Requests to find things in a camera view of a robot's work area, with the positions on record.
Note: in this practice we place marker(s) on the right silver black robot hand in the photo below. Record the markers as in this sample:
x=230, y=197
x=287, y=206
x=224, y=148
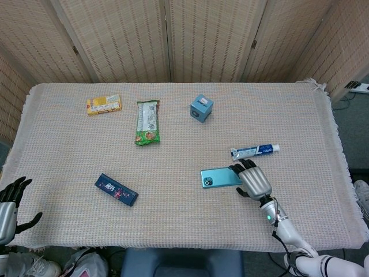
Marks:
x=256, y=183

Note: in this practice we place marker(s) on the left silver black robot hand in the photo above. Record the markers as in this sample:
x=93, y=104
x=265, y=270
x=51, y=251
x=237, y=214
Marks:
x=7, y=207

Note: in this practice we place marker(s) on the teal smartphone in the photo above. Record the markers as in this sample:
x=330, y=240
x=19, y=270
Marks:
x=220, y=179

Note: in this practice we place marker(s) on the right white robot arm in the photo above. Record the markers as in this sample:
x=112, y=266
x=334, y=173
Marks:
x=297, y=239

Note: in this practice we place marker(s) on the blue white toothpaste tube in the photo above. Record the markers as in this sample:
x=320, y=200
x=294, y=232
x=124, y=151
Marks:
x=253, y=151

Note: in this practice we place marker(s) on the white sneaker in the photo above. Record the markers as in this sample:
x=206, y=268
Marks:
x=31, y=266

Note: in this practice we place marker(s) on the beige woven tablecloth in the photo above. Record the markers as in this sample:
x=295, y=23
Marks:
x=173, y=173

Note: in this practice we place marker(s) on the blue cube box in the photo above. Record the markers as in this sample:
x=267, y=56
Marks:
x=201, y=108

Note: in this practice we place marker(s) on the white shoe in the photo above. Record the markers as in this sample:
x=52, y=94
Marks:
x=362, y=199

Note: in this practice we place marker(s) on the blue chair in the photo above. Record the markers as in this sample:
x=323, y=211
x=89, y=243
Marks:
x=181, y=263

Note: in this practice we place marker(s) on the dark blue long box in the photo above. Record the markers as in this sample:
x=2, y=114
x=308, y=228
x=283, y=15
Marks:
x=116, y=190

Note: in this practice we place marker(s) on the green snack packet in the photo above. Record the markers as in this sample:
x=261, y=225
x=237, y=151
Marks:
x=147, y=122

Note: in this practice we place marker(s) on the white power strip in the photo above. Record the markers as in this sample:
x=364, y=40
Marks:
x=357, y=86

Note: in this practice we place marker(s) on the yellow snack box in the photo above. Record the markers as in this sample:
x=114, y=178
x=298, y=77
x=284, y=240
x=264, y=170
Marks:
x=105, y=106

